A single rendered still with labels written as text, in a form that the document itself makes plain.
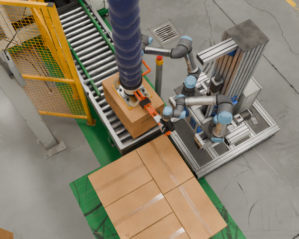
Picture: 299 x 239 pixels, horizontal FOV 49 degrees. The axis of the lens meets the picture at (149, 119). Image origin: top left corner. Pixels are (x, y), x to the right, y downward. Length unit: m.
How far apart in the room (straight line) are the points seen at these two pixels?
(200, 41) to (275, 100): 1.45
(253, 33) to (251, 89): 0.83
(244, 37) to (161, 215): 1.92
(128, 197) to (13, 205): 1.52
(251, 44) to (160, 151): 1.65
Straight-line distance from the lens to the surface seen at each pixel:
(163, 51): 3.09
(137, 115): 3.32
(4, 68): 3.05
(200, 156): 4.11
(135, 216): 3.53
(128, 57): 2.79
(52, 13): 2.89
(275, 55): 5.42
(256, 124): 4.43
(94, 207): 4.15
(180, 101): 2.87
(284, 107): 4.96
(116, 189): 3.60
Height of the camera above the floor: 4.02
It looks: 63 degrees down
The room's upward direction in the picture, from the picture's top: straight up
